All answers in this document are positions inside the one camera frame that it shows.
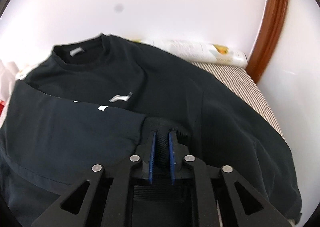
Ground black long-sleeve sweatshirt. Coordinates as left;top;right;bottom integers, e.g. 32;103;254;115
0;32;303;227

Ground red paper shopping bag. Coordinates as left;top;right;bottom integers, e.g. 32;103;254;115
0;100;5;115

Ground striped beige mattress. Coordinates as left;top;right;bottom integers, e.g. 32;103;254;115
190;60;298;227

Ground white Miniso paper bag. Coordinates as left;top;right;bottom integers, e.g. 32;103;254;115
1;61;19;102

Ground brown wooden bed frame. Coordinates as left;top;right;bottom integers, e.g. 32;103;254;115
246;0;289;83

